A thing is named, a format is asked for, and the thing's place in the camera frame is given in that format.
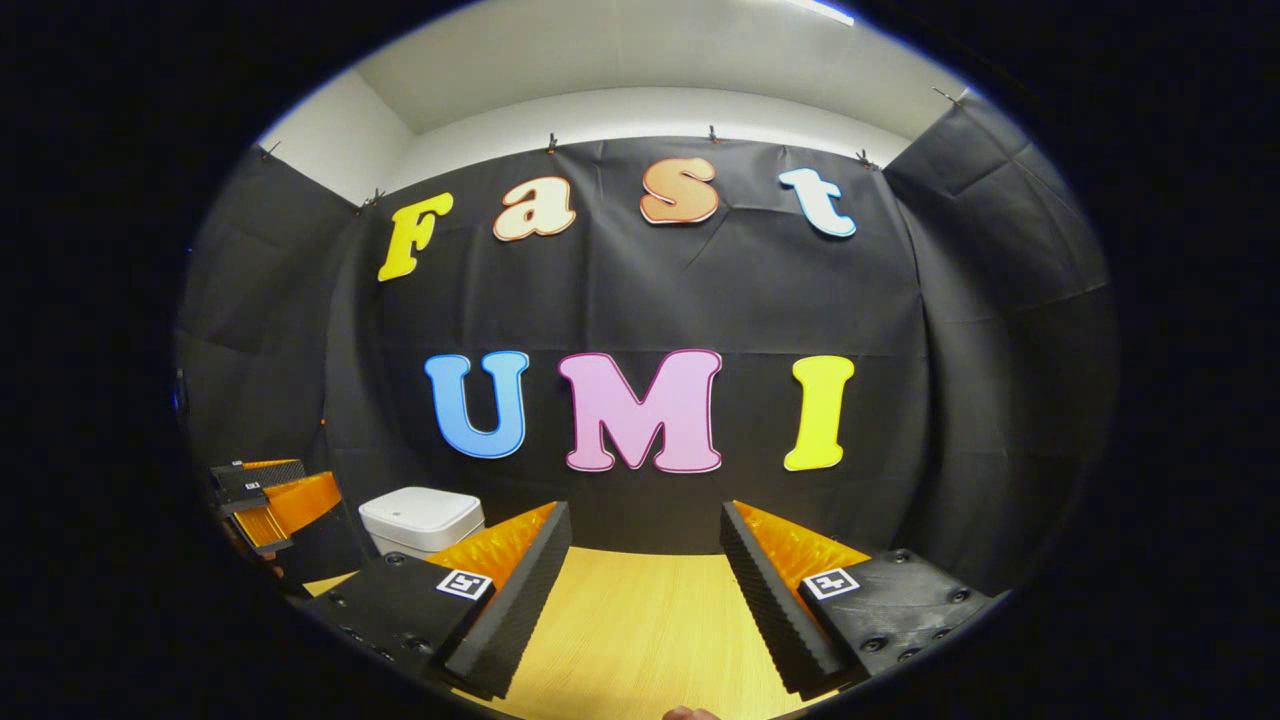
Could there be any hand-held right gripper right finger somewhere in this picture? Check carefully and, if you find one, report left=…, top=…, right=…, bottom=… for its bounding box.
left=718, top=500, right=1001, bottom=701

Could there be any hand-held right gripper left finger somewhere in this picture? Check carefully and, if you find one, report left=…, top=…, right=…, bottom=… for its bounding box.
left=300, top=500, right=573, bottom=701

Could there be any white desktop garbage bin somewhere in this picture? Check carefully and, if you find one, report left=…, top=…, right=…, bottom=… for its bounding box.
left=358, top=487, right=486, bottom=559

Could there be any wooden desktop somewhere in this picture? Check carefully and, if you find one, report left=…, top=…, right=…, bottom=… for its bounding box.
left=300, top=545, right=871, bottom=720

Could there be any black backdrop cloth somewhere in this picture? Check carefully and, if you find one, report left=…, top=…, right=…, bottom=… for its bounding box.
left=175, top=90, right=1119, bottom=601

